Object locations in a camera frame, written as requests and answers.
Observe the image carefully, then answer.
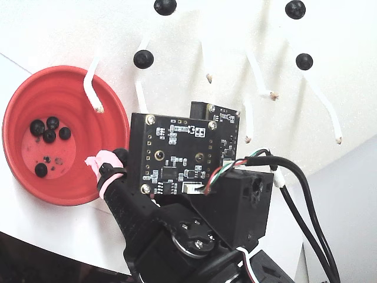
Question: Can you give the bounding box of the red collapsible silicone cup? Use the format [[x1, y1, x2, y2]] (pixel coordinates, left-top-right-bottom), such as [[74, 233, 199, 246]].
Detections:
[[1, 65, 130, 206]]

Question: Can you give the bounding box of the white red black servo wire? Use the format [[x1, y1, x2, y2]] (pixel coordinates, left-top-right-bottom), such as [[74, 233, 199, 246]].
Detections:
[[235, 246, 257, 283]]

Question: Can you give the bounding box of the white foam board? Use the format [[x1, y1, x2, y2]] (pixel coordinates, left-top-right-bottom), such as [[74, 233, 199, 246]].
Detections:
[[0, 0, 377, 177]]

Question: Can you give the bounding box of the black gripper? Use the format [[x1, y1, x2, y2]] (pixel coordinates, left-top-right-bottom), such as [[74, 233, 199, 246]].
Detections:
[[84, 149, 249, 283]]

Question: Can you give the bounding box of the black cable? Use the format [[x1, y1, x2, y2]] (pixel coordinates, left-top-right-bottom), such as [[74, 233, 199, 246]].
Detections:
[[249, 146, 336, 283], [203, 156, 341, 283]]

